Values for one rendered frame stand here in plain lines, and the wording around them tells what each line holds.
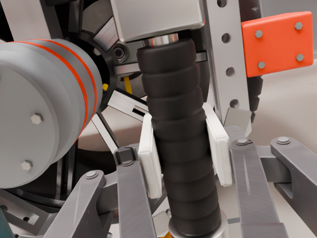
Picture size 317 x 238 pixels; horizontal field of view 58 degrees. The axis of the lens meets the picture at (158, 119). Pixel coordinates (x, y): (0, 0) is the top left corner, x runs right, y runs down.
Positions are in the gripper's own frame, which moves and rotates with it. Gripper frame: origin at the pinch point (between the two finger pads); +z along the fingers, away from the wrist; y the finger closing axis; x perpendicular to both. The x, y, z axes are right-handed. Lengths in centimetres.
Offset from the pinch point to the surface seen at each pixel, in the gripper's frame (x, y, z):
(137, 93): -12, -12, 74
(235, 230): -75, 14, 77
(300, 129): -83, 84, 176
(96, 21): 12, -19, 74
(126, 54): 1, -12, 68
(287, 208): -83, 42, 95
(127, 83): -8, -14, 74
